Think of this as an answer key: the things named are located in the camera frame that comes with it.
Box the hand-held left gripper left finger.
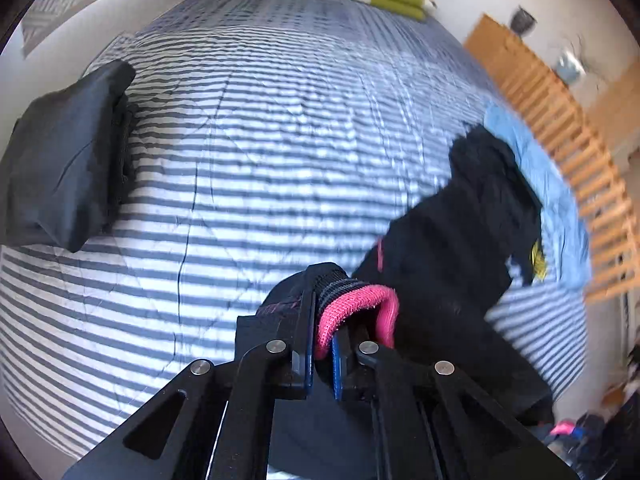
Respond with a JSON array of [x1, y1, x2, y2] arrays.
[[62, 285, 318, 480]]

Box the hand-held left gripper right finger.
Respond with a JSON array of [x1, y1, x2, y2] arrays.
[[330, 327, 576, 480]]

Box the black pants with pink waistband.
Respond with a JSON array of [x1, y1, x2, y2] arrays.
[[235, 200, 556, 480]]

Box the wooden slatted headboard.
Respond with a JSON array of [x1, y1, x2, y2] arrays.
[[462, 12, 640, 306]]

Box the dark vase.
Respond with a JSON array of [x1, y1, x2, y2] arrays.
[[510, 6, 538, 38]]

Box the potted plant in pale pot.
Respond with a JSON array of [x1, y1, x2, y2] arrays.
[[555, 42, 590, 83]]

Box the black garment with yellow stripes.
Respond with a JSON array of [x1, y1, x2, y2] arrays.
[[447, 125, 551, 286]]

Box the light blue denim garment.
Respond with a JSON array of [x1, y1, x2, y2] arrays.
[[482, 102, 593, 288]]

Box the blue striped bedspread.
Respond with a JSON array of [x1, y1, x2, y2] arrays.
[[0, 0, 596, 463]]

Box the folded dark grey pants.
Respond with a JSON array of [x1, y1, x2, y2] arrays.
[[0, 59, 137, 253]]

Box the dark floor clutter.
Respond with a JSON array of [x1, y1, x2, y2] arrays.
[[542, 340, 640, 480]]

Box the landscape wall hanging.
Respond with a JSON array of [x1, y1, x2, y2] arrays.
[[20, 0, 196, 58]]

